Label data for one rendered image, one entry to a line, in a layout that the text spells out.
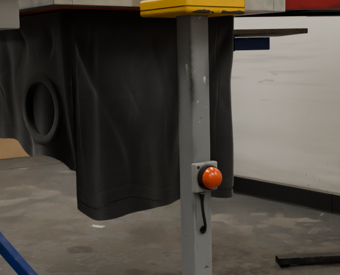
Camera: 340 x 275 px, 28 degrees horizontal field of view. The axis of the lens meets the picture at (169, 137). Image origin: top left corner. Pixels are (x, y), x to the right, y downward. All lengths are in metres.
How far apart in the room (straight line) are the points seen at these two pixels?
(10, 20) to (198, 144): 0.40
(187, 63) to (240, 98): 3.06
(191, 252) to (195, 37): 0.37
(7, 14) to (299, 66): 3.01
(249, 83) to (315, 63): 0.52
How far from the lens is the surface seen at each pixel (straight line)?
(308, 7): 2.55
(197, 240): 1.20
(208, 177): 1.15
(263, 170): 4.12
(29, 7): 1.32
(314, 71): 3.80
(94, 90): 1.39
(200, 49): 1.17
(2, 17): 0.97
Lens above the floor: 0.86
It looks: 7 degrees down
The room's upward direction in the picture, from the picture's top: 1 degrees counter-clockwise
